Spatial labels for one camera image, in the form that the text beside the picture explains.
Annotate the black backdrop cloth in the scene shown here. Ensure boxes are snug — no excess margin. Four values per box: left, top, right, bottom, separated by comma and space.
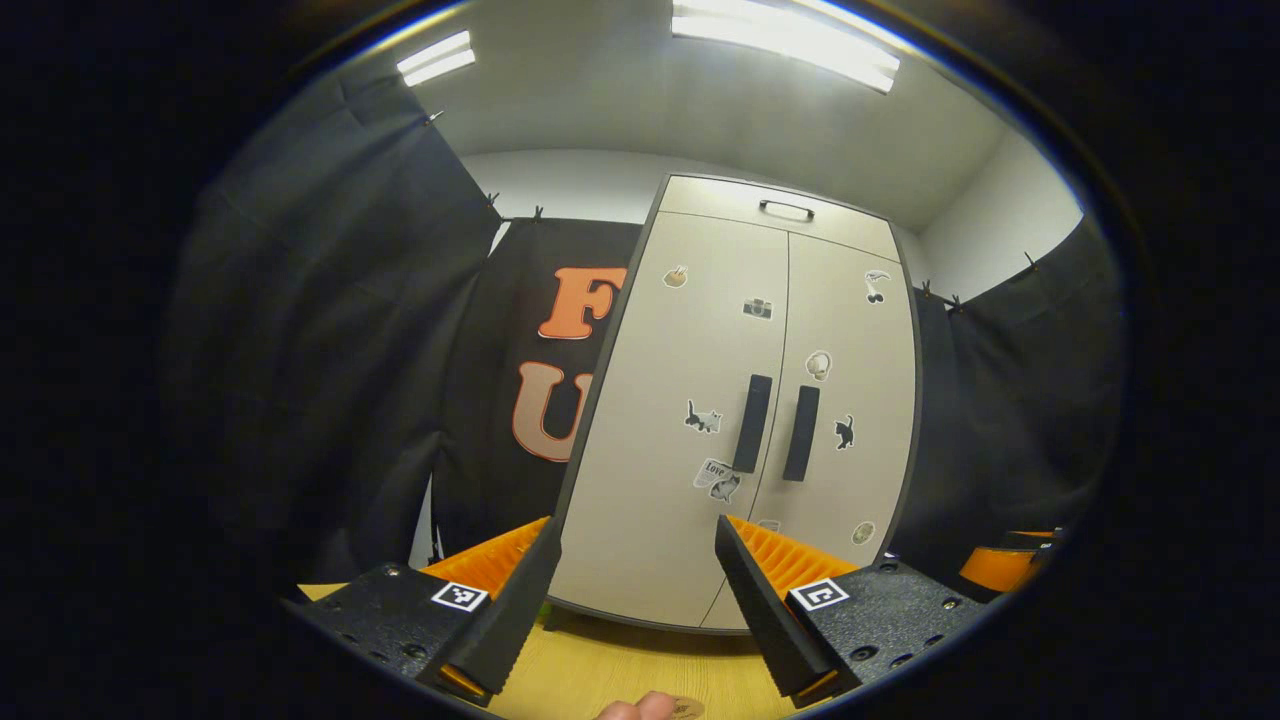
160, 75, 1131, 591

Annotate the small ceiling light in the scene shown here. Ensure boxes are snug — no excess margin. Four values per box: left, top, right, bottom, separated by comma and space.
397, 30, 476, 88

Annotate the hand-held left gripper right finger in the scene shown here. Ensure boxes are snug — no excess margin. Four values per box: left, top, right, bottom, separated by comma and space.
715, 514, 1001, 709

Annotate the white cabinet door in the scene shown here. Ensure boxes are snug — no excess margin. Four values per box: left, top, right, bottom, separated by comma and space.
550, 212, 791, 631
700, 232, 916, 631

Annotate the black door handle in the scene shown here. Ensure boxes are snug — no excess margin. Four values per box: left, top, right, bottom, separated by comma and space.
782, 385, 821, 483
732, 375, 773, 474

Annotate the white cabinet drawer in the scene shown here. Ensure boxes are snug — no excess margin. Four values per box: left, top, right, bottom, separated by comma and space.
660, 177, 901, 263

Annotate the large ceiling light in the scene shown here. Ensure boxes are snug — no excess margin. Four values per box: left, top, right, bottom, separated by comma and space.
672, 0, 901, 94

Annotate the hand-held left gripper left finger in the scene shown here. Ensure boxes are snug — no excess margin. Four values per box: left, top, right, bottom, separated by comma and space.
285, 517, 564, 708

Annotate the white cabinet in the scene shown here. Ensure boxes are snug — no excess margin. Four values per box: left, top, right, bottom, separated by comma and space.
548, 173, 923, 636

